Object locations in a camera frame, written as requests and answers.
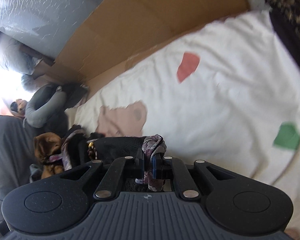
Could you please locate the grey puffer jacket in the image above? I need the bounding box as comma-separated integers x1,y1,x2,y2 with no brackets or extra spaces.
23,84,68,128

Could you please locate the dark grey garment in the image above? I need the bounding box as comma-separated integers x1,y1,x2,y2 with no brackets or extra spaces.
0,114,68,200

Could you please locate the brown satin garment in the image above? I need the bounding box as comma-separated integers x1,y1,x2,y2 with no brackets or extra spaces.
34,132,64,179

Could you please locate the brown cardboard sheet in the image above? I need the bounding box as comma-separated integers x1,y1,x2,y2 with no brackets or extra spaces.
29,0,249,93

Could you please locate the cream cartoon print bedsheet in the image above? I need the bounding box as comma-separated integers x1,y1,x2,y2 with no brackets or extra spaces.
67,10,300,200

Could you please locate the black skirt with floral lining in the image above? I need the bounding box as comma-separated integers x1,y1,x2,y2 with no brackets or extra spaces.
61,125,167,192

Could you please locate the clear plastic wrapped bundle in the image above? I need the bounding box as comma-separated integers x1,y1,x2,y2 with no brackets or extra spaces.
0,0,103,58

